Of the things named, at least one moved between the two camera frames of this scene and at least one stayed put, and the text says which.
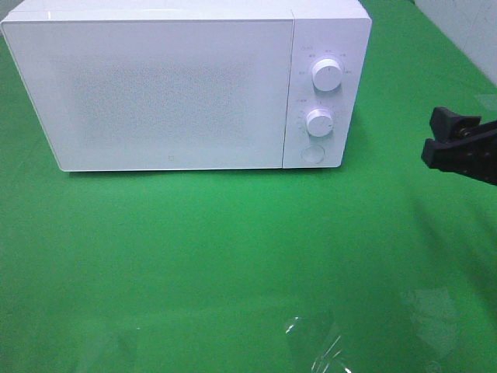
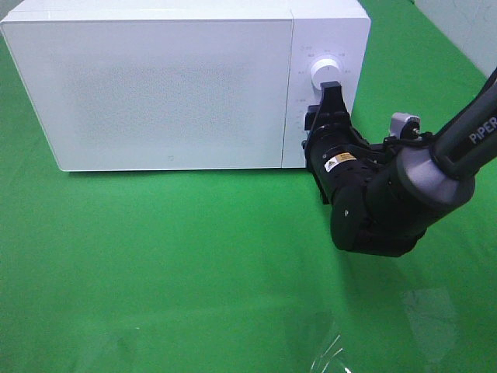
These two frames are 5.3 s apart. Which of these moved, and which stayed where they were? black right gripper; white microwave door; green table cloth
Moved: black right gripper
Stayed: white microwave door; green table cloth
